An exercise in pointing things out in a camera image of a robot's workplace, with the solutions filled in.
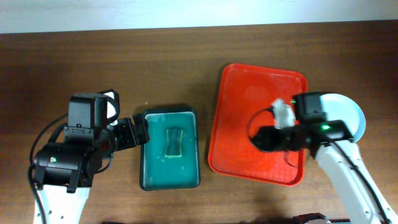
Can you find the light blue plate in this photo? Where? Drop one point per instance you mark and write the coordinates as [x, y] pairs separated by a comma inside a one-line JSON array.
[[340, 107]]

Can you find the green yellow sponge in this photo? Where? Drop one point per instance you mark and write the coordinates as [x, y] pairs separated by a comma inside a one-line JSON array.
[[174, 138]]

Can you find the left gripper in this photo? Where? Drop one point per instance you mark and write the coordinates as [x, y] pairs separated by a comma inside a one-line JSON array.
[[137, 130]]

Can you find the red plastic tray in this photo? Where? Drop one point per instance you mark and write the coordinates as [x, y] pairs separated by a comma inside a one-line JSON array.
[[245, 92]]

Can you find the dark green water tray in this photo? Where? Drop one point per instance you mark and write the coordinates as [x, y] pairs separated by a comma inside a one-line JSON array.
[[158, 172]]

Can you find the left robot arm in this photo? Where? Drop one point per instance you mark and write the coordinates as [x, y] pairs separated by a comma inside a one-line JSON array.
[[61, 173]]

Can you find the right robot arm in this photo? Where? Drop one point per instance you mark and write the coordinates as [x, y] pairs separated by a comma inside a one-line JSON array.
[[329, 125]]

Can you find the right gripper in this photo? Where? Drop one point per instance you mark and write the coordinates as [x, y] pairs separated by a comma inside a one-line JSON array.
[[270, 139]]

